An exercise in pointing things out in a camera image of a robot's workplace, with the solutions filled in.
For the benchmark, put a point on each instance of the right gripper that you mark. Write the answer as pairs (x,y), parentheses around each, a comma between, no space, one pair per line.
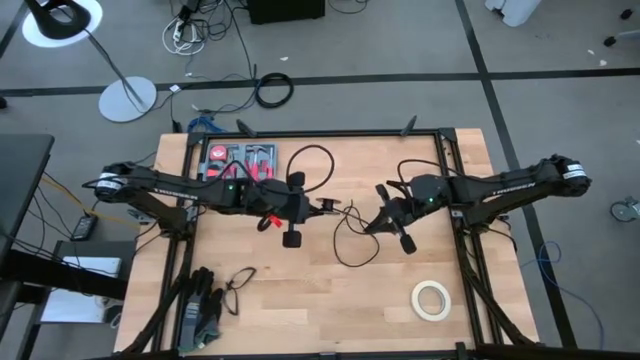
(405,212)

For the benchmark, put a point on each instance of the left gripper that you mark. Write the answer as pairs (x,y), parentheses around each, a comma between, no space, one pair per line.
(285,202)

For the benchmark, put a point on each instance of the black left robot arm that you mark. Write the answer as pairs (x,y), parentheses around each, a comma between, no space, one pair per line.
(175,187)

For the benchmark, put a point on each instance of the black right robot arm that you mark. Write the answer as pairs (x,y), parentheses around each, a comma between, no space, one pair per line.
(510,187)

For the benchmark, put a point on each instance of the masking tape roll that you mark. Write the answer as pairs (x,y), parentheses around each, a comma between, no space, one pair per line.
(416,300)

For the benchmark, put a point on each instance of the grey tool case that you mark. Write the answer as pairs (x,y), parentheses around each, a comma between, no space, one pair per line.
(242,150)

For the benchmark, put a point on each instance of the small red tool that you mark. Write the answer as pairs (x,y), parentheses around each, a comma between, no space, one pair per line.
(212,173)

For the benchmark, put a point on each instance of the red tape measure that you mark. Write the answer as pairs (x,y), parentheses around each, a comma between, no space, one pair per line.
(218,152)

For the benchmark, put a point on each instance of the black grey work glove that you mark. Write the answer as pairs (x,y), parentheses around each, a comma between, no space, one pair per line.
(212,325)
(192,315)

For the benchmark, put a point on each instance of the black floor box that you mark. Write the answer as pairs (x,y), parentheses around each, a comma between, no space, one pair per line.
(285,10)

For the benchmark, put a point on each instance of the grey disc floor stand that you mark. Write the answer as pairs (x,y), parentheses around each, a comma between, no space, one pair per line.
(127,100)

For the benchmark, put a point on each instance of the black power adapter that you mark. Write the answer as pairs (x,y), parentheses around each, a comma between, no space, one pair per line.
(84,227)

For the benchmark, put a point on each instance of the white sheet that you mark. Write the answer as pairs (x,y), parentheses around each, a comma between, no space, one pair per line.
(90,265)

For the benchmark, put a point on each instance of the grey caster wheel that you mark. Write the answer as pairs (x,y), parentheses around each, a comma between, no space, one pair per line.
(622,211)

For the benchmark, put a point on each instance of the white plastic object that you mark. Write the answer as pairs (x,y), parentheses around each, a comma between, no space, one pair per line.
(515,10)

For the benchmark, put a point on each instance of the black support beam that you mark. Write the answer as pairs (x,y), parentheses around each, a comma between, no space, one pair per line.
(60,275)

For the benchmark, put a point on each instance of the black chair caster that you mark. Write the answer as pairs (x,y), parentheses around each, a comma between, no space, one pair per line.
(626,14)
(609,41)

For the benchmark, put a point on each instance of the black frame bracket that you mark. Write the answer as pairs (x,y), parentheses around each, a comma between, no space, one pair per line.
(410,125)
(246,128)

